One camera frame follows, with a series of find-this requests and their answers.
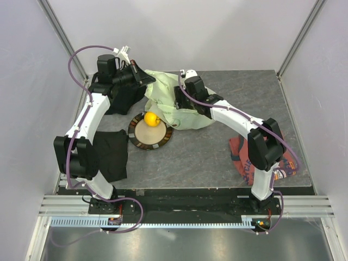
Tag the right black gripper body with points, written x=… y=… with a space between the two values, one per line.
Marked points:
x=187 y=101

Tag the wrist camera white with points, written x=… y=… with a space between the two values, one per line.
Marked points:
x=186 y=74
x=122 y=54

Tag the black cloth back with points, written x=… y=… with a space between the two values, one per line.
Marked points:
x=121 y=98

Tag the grey cable duct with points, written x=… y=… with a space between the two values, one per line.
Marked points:
x=107 y=222

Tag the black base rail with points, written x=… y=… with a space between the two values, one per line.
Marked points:
x=227 y=202

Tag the black cloth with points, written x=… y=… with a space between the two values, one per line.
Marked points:
x=121 y=98
x=112 y=150

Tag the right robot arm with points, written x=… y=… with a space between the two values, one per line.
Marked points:
x=265 y=143

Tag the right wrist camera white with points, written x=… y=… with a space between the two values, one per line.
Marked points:
x=186 y=74

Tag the yellow lemon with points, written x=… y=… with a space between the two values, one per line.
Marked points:
x=151 y=119

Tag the black cloth front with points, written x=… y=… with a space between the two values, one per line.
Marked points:
x=112 y=150

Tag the aluminium frame post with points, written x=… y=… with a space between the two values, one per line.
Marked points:
x=309 y=21
x=73 y=61

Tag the light green plastic bag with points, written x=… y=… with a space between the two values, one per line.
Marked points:
x=161 y=101

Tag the left aluminium frame post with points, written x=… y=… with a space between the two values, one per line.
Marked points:
x=73 y=61

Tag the right aluminium frame post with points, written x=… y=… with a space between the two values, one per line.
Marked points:
x=309 y=21

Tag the patterned round plate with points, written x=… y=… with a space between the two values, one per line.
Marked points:
x=148 y=138

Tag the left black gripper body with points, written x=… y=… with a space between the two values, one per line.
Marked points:
x=135 y=70

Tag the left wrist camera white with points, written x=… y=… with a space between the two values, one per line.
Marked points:
x=122 y=54

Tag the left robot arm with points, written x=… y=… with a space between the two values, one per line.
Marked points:
x=117 y=85

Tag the red printed t-shirt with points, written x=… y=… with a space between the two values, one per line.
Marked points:
x=239 y=157

